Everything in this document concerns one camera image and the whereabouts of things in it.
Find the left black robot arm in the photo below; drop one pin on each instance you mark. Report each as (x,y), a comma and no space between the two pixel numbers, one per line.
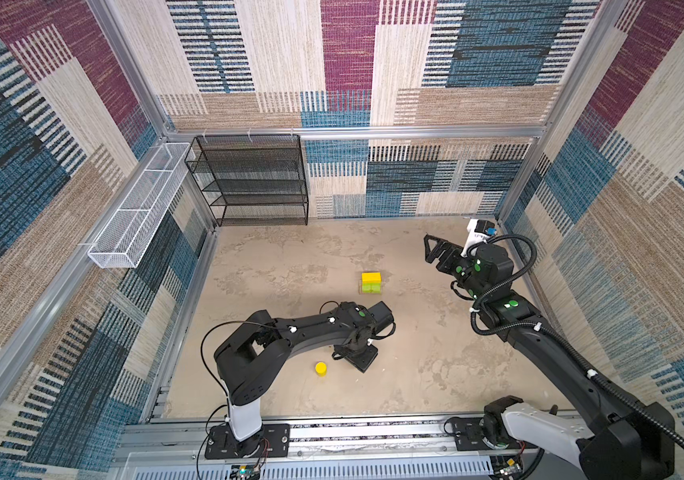
(251,358)

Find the yellow cylinder block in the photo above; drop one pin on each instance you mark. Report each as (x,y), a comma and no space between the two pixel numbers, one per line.
(321,369)

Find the white wire mesh basket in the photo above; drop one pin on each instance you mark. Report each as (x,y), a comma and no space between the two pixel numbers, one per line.
(127,236)

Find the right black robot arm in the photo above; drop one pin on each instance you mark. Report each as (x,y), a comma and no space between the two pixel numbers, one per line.
(617,435)

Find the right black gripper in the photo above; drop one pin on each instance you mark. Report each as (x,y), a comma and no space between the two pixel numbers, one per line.
(452,251)

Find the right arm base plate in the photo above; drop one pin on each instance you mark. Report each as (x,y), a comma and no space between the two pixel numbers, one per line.
(468,435)

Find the aluminium front rail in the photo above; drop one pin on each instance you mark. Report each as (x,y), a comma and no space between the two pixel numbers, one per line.
(369,447)

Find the black wire shelf rack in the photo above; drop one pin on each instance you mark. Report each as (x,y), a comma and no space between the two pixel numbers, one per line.
(252,180)

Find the long yellow block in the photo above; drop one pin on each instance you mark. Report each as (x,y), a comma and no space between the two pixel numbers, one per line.
(371,278)

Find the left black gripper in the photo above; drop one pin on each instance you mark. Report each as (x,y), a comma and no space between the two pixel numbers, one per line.
(367,361)

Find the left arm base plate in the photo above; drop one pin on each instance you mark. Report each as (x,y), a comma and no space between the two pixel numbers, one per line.
(272,440)

